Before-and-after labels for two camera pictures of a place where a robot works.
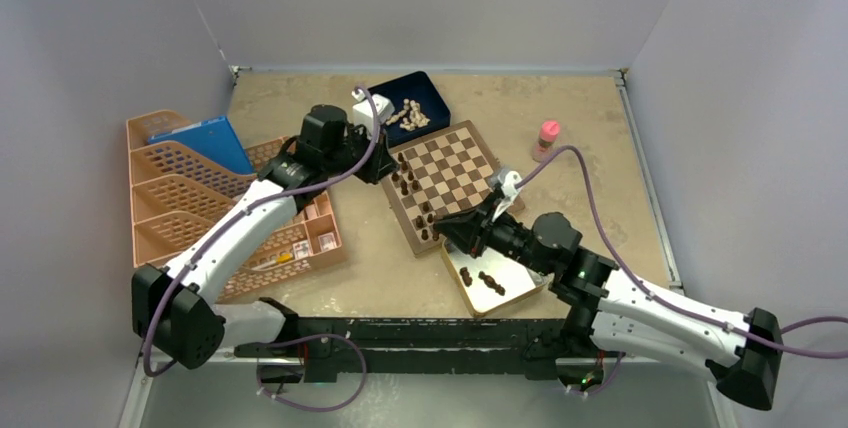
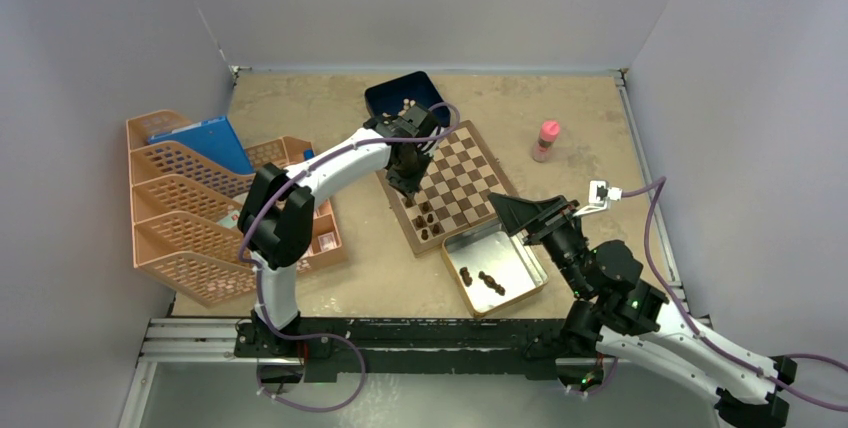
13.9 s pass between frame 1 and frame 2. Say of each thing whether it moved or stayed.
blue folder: stayed
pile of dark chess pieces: stayed
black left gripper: moved
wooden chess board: stayed
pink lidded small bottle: stayed
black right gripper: moved
